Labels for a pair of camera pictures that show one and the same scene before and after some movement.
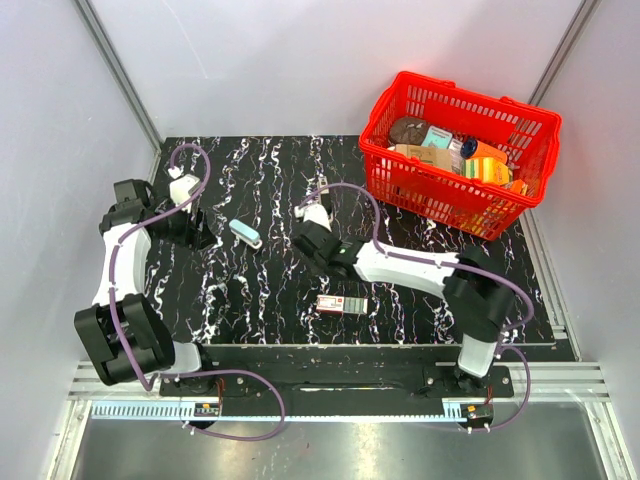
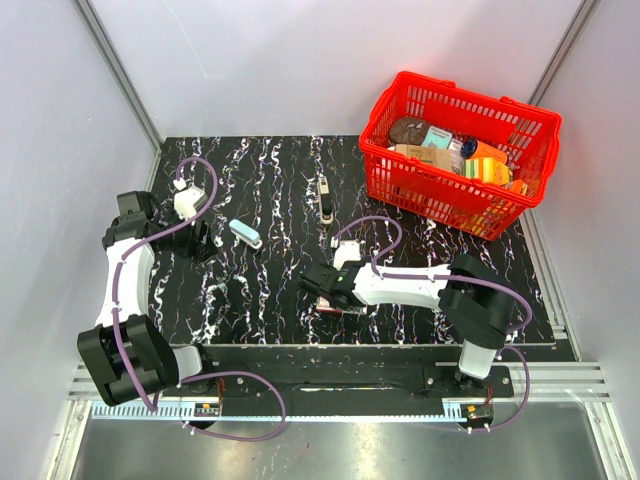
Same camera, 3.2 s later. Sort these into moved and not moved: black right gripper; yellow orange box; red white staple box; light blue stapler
Moved: black right gripper
Not moved: yellow orange box; light blue stapler; red white staple box
